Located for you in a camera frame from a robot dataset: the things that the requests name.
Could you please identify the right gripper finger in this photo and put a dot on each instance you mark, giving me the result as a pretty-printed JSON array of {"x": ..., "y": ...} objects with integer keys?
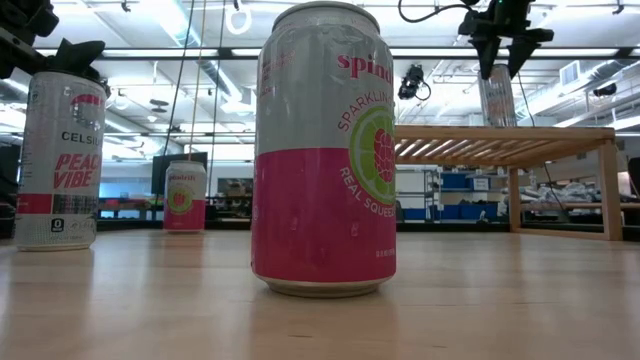
[
  {"x": 519, "y": 52},
  {"x": 486, "y": 52}
]

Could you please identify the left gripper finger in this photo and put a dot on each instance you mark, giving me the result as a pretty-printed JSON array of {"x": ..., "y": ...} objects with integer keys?
[{"x": 75, "y": 57}]

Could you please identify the tall silver black-top can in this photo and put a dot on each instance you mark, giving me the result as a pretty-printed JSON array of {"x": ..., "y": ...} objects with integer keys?
[{"x": 497, "y": 100}]

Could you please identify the Celsius Peach Vibe can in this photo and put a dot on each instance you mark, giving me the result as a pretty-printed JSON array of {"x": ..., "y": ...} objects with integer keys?
[{"x": 60, "y": 165}]

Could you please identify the pink Spindrift can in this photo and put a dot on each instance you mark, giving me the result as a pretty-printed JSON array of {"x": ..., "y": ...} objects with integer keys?
[
  {"x": 320, "y": 210},
  {"x": 185, "y": 215}
]

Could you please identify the wooden slatted shelf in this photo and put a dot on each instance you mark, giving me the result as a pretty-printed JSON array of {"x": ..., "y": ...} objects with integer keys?
[{"x": 500, "y": 132}]

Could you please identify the rack with blue bins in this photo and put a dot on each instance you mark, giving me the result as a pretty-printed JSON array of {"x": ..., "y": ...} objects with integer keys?
[{"x": 455, "y": 180}]

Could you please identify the black monitor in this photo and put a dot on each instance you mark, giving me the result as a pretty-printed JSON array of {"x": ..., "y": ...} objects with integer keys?
[{"x": 160, "y": 175}]

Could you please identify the cluttered workbench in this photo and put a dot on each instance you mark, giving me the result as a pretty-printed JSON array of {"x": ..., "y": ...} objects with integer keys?
[{"x": 575, "y": 192}]

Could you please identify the table with red items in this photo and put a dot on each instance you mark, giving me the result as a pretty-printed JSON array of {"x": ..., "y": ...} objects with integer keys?
[{"x": 125, "y": 204}]

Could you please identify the black overhead camera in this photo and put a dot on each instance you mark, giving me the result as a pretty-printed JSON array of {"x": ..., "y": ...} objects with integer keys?
[{"x": 411, "y": 82}]

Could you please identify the black ceiling camera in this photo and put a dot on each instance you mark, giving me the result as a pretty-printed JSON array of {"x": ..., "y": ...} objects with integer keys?
[{"x": 605, "y": 90}]

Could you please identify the overhead frame light bar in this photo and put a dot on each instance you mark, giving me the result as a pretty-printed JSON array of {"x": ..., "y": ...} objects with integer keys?
[{"x": 225, "y": 52}]

